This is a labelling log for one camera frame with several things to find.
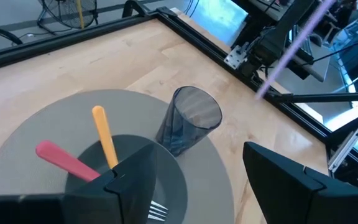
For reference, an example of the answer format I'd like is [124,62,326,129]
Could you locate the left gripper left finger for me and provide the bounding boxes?
[63,142,158,224]

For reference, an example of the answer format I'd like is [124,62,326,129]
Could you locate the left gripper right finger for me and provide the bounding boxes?
[242,141,358,224]

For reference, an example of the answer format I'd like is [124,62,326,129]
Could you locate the orange-handled spoon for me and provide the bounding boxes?
[91,105,120,170]

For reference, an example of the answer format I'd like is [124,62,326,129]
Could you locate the red-handled fork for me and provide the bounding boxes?
[35,139,169,223]

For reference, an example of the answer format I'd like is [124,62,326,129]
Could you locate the pink straw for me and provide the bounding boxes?
[255,0,337,100]

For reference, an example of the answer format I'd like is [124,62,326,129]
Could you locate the grey round placemat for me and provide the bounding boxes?
[0,88,236,224]

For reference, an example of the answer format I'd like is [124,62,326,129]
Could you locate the yellow pole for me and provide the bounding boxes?
[74,0,86,30]

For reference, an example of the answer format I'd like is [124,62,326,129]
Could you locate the black floor fan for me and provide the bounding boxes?
[37,0,99,30]

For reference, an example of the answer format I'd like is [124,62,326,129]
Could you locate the silver mounting bracket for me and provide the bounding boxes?
[223,41,250,70]

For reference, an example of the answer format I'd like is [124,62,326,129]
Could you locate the black aluminium table frame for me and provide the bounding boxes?
[0,0,358,190]

